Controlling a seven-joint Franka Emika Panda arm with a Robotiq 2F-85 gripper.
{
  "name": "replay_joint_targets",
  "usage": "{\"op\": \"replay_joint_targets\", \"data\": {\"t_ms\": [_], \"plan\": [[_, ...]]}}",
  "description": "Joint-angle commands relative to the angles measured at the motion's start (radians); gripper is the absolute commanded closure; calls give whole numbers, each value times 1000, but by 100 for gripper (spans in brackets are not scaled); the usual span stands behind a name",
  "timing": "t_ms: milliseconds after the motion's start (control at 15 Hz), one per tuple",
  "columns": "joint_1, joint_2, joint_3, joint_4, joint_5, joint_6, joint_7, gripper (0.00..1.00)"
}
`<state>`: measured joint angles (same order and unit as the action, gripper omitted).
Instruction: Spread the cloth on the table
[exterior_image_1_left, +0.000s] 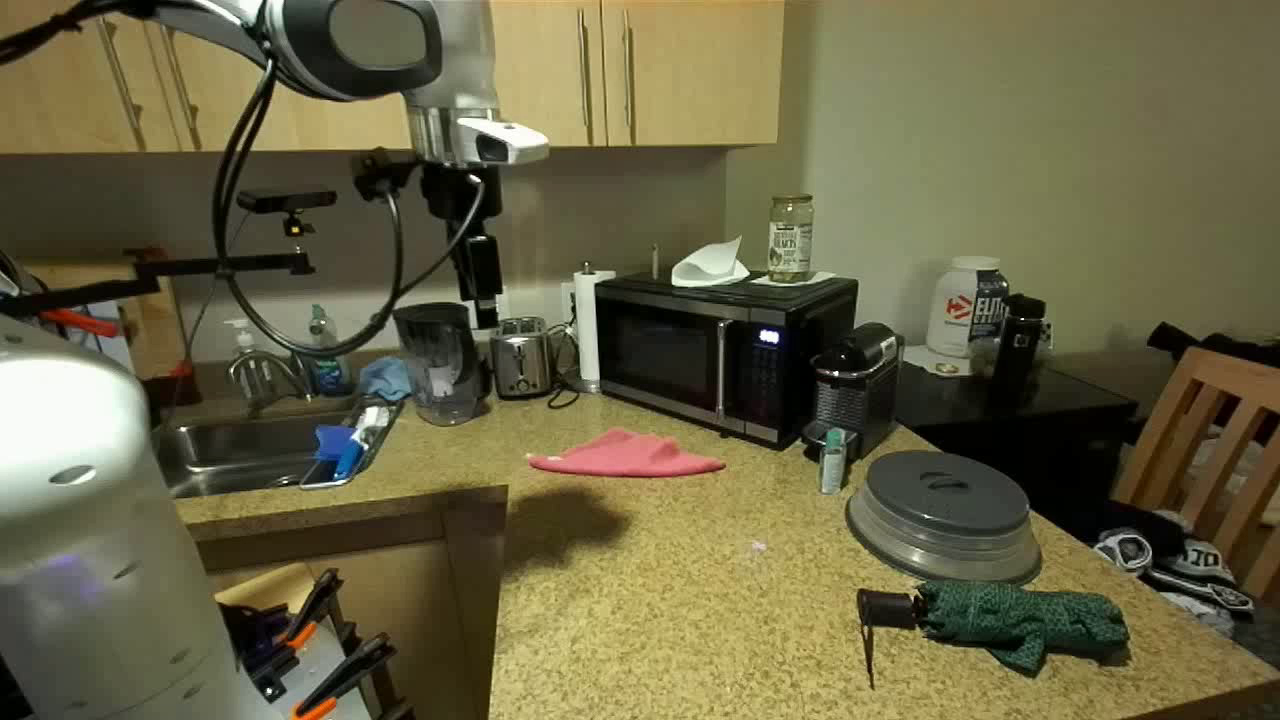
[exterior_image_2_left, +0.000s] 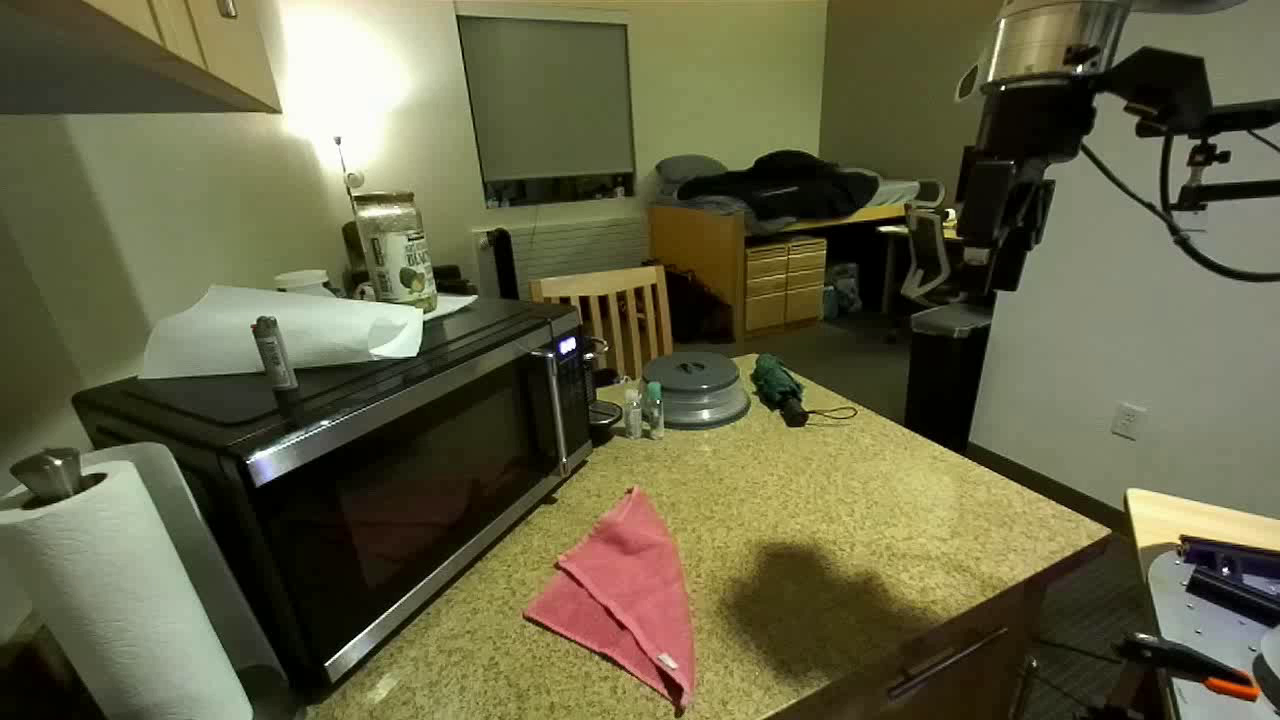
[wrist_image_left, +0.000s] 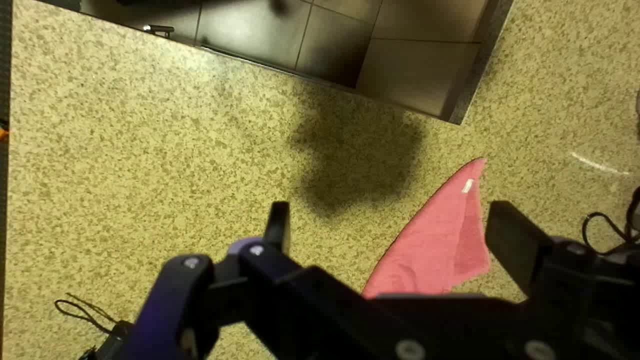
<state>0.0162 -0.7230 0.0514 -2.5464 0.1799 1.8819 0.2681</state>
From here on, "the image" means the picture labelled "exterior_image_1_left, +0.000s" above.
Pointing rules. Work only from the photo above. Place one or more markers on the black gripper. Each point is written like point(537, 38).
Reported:
point(466, 200)

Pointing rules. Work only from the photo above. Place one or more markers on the pink cloth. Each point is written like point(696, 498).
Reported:
point(626, 457)

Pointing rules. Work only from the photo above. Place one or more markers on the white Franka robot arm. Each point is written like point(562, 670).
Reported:
point(93, 534)

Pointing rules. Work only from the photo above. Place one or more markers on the silver toaster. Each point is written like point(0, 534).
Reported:
point(523, 363)

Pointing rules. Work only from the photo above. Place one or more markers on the blue rag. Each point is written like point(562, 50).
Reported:
point(386, 380)

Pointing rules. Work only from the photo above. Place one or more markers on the green dish soap bottle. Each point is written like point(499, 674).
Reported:
point(327, 354)

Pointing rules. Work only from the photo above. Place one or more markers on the black microwave oven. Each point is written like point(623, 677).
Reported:
point(664, 354)

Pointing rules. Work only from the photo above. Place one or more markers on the blue dish brush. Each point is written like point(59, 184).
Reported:
point(345, 446)

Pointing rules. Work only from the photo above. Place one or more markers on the steel sink faucet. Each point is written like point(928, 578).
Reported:
point(274, 375)

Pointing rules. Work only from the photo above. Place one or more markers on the clear soap dispenser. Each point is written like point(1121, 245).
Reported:
point(246, 350)

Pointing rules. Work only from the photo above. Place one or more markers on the steel kitchen sink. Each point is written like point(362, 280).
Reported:
point(241, 446)

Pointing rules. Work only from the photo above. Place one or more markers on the wooden counter base cabinet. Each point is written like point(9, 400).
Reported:
point(401, 574)

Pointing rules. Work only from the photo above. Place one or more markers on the glass jar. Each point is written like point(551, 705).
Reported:
point(788, 243)

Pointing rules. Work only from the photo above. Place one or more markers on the black coffee maker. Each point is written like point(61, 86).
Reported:
point(854, 380)

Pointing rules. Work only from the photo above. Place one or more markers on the small green-capped bottle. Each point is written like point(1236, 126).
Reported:
point(834, 462)

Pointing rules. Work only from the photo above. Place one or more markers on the white plastic jug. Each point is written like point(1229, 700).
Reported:
point(949, 314)

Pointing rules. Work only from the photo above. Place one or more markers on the grey plastic dome cover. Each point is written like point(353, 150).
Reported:
point(940, 514)

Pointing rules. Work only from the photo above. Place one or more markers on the black drink bottle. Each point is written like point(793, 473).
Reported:
point(1021, 341)

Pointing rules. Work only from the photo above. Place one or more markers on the black side table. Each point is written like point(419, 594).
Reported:
point(1012, 425)

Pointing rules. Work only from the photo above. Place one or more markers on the green folded umbrella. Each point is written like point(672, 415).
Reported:
point(1024, 621)

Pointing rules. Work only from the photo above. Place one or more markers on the dark garment on chair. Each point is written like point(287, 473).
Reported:
point(1202, 341)

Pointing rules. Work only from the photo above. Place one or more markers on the wooden chair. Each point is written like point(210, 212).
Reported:
point(1202, 440)

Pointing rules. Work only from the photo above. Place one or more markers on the black and white bag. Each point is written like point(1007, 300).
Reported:
point(1173, 563)

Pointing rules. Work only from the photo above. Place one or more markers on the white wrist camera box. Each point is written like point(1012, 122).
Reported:
point(500, 139)

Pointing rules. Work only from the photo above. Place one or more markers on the black camera on rod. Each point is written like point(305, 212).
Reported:
point(287, 200)

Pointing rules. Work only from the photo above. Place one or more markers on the light wooden wall cabinets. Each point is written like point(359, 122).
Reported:
point(664, 64)

